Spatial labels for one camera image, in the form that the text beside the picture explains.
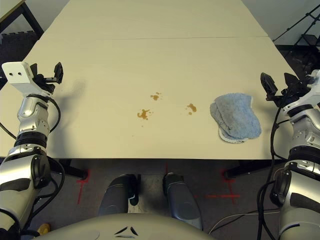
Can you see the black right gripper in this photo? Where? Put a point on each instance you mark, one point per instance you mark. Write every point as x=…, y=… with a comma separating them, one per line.
x=287, y=96

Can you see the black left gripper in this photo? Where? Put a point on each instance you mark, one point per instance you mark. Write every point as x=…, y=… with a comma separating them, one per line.
x=43, y=82

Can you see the blue terry rag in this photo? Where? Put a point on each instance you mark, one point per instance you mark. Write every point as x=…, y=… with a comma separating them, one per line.
x=235, y=115

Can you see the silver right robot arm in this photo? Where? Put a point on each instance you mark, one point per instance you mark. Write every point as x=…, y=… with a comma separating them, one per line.
x=305, y=125

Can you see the black foam puzzle mat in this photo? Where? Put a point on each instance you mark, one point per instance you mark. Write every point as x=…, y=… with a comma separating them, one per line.
x=15, y=45

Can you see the black step stool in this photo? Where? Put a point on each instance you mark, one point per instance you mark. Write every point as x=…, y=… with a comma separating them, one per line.
x=310, y=40

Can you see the black tripod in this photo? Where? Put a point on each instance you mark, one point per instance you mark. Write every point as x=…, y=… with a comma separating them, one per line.
x=295, y=24

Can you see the black-framed side table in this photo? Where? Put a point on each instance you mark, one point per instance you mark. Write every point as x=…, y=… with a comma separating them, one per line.
x=7, y=6

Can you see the brown liquid spill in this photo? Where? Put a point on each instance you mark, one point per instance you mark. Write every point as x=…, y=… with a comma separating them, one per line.
x=192, y=107
x=143, y=114
x=155, y=97

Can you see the black table foot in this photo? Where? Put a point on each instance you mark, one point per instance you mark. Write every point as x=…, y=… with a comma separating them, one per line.
x=75, y=172
x=240, y=171

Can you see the grey left robot leg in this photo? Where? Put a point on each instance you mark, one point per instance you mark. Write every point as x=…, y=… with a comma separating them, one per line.
x=115, y=195

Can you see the grey robot leg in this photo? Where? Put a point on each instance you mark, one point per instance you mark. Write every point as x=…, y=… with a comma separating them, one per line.
x=182, y=200
x=115, y=195

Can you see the grey right robot leg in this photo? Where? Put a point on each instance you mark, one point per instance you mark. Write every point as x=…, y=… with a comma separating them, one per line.
x=182, y=200

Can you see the small yellow object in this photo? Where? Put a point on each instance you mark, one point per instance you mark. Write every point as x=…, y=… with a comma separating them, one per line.
x=44, y=228

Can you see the grey robot torso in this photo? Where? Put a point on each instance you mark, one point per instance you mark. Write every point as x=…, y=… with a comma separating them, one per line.
x=112, y=227

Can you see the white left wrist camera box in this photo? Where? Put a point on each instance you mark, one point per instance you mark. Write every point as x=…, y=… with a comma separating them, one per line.
x=15, y=75

